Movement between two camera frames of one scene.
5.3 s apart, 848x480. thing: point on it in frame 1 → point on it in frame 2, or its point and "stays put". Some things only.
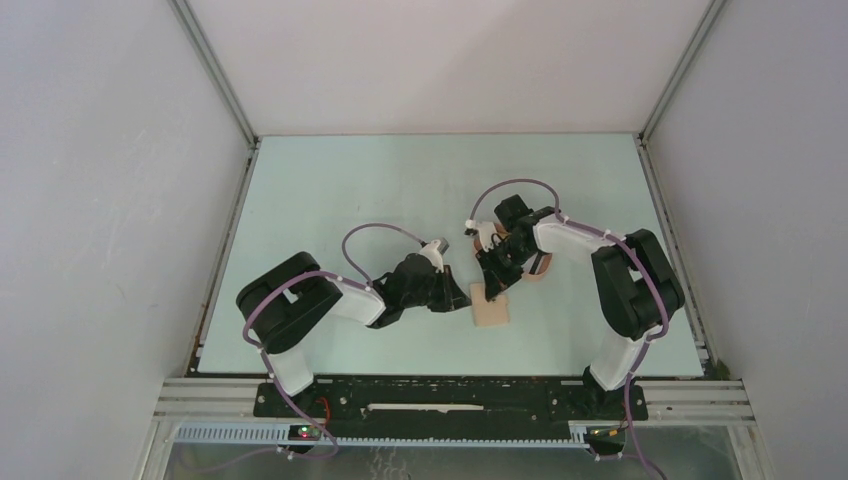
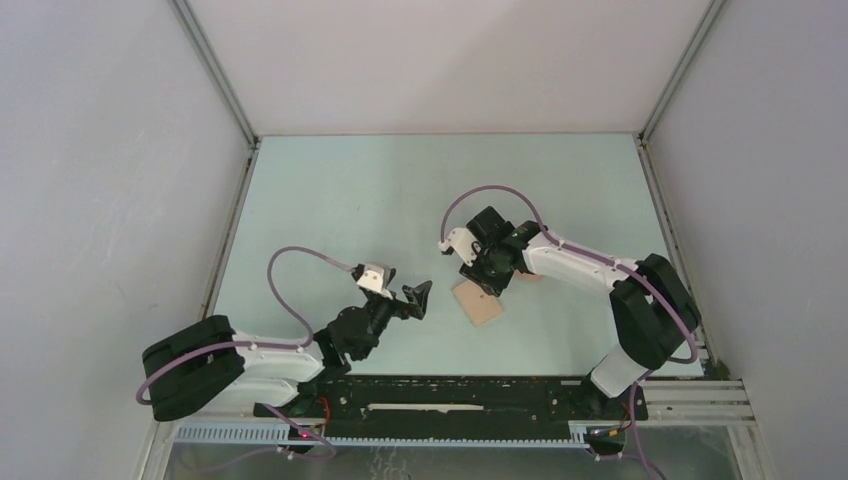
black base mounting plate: (453, 406) stays put
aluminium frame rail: (224, 87) stays put
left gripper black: (451, 296) → (416, 298)
